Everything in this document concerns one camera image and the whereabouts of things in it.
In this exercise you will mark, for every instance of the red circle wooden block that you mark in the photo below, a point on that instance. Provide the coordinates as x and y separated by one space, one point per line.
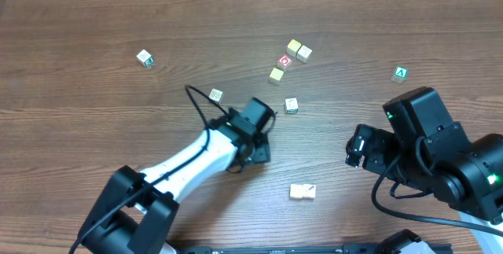
284 62

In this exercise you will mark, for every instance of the white block at top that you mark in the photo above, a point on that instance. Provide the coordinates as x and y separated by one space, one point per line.
303 54

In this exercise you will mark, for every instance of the white block with red stroke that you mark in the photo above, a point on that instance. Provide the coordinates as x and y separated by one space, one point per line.
309 191

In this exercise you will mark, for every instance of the white block with green side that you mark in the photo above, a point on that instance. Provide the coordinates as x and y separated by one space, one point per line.
145 58

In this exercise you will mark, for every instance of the yellow top wooden block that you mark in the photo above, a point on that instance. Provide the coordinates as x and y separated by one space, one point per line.
296 191

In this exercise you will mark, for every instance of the yellow block near centre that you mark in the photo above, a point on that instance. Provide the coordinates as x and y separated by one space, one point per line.
276 76

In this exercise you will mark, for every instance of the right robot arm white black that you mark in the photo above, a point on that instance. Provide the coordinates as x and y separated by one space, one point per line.
429 152

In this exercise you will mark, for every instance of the green letter wooden block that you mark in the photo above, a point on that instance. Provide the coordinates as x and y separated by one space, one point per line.
400 74

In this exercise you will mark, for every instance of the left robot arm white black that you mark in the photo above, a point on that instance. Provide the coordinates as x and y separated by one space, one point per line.
136 209

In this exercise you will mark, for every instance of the yellow block at top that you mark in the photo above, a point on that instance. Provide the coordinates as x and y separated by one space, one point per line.
293 47

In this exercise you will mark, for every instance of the white block with green edge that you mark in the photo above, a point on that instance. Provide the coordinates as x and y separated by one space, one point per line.
291 106

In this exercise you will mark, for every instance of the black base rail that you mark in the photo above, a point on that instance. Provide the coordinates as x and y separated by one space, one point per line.
342 249

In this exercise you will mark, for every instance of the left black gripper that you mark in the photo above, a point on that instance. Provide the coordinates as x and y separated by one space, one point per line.
266 155

